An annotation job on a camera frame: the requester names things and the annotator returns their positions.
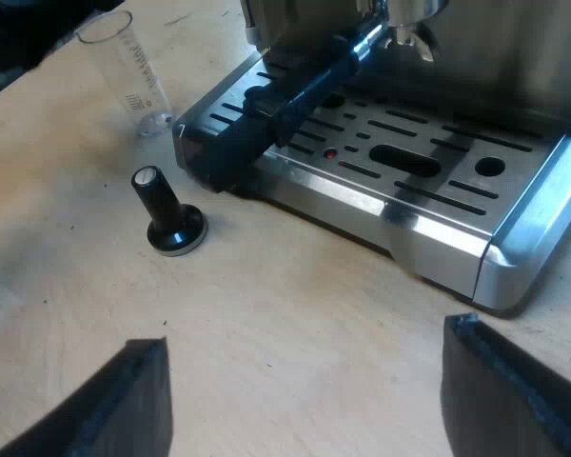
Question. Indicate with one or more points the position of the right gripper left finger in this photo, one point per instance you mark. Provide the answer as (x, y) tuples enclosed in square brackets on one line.
[(119, 409)]

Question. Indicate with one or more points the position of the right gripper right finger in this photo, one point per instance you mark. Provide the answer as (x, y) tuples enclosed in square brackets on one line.
[(514, 404)]

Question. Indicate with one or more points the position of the clear measuring glass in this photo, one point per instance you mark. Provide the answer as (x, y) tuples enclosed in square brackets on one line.
[(140, 81)]

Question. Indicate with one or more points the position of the steel espresso machine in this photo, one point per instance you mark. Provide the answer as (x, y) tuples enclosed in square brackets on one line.
[(433, 214)]

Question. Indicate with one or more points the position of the small black tamper with knob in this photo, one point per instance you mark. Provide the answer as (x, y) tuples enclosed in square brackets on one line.
[(171, 224)]

